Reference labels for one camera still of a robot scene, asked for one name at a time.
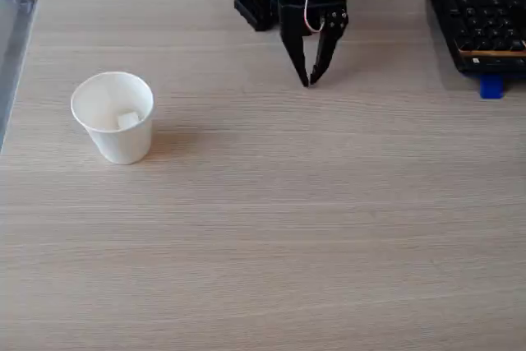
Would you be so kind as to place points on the white cube block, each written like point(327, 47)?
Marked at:
point(128, 120)

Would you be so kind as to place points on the black keyboard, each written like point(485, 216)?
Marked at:
point(481, 26)

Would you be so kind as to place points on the yellow pencil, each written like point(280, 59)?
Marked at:
point(493, 53)

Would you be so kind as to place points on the blue plastic clamp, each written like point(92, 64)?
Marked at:
point(492, 87)

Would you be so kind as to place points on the white paper cup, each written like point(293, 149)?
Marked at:
point(117, 141)

